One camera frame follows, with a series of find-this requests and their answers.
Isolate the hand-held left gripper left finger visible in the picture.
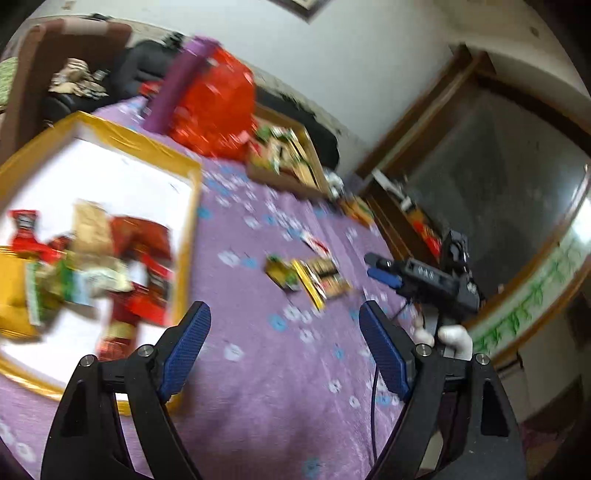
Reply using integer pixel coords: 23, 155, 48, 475
41, 301, 212, 480

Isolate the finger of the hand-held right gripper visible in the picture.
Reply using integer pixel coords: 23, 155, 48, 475
364, 251, 403, 274
367, 268, 403, 291

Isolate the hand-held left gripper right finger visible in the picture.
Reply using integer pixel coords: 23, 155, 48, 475
359, 300, 529, 480

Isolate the large beige cookie packet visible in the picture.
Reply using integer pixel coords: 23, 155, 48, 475
291, 258, 352, 311

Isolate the red white sachet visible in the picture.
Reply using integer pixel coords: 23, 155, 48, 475
300, 231, 333, 259

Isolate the red gold snack packet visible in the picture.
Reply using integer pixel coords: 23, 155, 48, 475
95, 291, 169, 363

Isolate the black red snack packet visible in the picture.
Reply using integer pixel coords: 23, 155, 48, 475
139, 256, 174, 296

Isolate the dark green snack packet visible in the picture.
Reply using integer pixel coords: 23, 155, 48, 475
265, 255, 301, 292

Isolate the dark red snack packet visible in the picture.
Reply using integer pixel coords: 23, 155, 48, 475
111, 217, 171, 264

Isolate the green white snack packet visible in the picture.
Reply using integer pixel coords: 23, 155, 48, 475
25, 258, 79, 324

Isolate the beige snack packet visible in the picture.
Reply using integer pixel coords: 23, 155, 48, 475
73, 200, 115, 259

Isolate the yellow snack bag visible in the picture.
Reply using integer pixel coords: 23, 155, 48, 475
0, 247, 65, 340

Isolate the yellow box white inside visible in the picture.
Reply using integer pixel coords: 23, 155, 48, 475
0, 111, 204, 416

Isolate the small red snack packet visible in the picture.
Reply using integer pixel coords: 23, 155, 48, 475
9, 209, 70, 259

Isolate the wooden tray of snacks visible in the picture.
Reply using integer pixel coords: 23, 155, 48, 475
247, 104, 331, 201

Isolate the person's right hand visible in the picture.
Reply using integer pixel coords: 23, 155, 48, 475
411, 323, 474, 363

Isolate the yellow orange snack box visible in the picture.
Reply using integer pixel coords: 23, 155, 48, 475
342, 196, 375, 227

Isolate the white device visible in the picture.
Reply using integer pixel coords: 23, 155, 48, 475
372, 168, 414, 210

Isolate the purple floral blanket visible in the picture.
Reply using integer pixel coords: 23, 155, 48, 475
0, 95, 444, 480

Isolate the wooden glass partition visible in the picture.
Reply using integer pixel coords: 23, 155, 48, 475
355, 44, 591, 365

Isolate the pile of assorted snack packets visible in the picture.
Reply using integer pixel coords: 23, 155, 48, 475
249, 124, 319, 181

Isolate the red plastic bag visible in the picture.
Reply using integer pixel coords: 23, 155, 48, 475
168, 48, 257, 160

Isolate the purple tube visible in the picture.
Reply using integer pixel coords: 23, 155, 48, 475
144, 37, 218, 134

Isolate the black leather sofa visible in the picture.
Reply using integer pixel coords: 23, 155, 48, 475
44, 39, 340, 169

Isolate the pile of crumpled paper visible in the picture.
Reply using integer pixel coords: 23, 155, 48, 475
48, 58, 112, 100

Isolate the green patterned cushion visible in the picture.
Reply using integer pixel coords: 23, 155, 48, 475
0, 58, 19, 112

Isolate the brown armchair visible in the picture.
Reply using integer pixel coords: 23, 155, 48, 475
0, 18, 134, 148

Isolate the framed wall painting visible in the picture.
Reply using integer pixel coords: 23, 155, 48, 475
272, 0, 333, 19

